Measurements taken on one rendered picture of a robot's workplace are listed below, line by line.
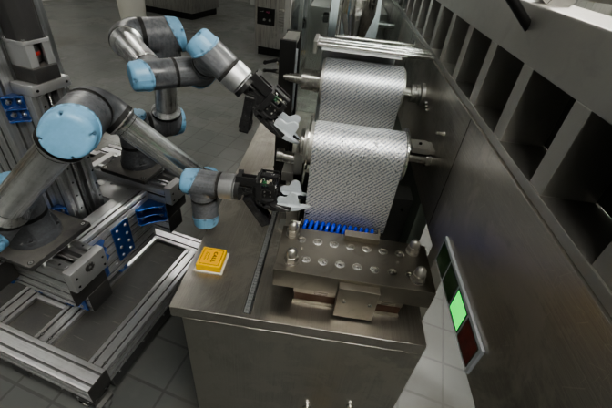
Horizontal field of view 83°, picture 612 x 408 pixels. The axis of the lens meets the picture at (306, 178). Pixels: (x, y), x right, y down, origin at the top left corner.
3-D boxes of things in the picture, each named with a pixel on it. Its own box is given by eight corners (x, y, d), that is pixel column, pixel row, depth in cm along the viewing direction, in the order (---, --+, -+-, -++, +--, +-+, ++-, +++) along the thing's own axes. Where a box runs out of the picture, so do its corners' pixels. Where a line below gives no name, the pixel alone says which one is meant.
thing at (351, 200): (303, 220, 102) (310, 168, 92) (382, 232, 102) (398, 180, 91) (303, 221, 102) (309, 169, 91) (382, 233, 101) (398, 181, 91)
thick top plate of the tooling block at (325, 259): (282, 239, 102) (283, 225, 98) (419, 260, 101) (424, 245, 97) (272, 284, 89) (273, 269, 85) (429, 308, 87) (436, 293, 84)
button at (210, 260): (204, 251, 105) (203, 246, 103) (227, 255, 104) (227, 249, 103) (196, 270, 99) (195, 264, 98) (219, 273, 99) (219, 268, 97)
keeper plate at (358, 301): (332, 308, 92) (339, 281, 85) (371, 314, 91) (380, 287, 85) (332, 317, 90) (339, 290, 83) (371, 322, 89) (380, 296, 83)
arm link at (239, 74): (216, 86, 86) (226, 76, 92) (230, 99, 87) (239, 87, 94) (235, 65, 82) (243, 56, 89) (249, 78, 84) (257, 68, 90)
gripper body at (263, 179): (277, 187, 91) (232, 180, 92) (275, 211, 96) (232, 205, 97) (281, 170, 98) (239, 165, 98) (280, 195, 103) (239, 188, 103)
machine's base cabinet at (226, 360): (291, 143, 347) (299, 55, 298) (355, 151, 344) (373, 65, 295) (203, 442, 140) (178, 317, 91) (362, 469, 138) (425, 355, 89)
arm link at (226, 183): (218, 203, 97) (226, 187, 104) (234, 206, 97) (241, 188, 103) (216, 181, 93) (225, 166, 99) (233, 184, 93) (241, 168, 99)
